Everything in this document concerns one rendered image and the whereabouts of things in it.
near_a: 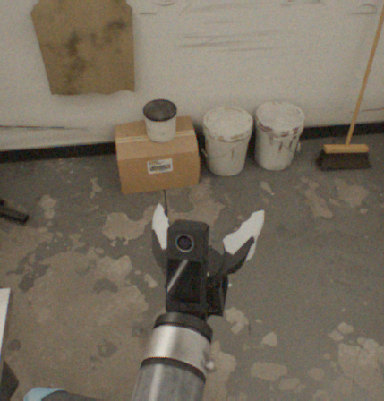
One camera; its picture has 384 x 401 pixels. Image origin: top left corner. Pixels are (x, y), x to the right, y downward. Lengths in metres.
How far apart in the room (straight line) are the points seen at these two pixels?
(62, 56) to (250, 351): 1.88
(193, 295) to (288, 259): 2.19
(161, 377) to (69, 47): 2.43
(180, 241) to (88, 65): 2.39
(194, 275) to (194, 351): 0.08
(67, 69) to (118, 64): 0.29
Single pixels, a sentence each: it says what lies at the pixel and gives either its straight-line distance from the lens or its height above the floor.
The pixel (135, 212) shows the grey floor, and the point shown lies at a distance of 2.91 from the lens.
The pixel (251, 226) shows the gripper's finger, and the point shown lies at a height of 1.69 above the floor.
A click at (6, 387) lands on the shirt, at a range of 1.79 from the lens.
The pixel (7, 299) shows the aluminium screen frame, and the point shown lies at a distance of 1.47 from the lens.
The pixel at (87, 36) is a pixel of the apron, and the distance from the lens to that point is 2.77.
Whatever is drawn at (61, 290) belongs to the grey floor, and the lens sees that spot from 2.64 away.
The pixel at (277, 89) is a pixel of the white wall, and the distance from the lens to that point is 3.16.
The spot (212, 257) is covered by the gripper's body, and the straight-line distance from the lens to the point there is 0.59.
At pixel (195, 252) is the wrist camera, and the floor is 1.74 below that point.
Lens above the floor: 2.17
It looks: 48 degrees down
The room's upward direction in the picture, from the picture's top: straight up
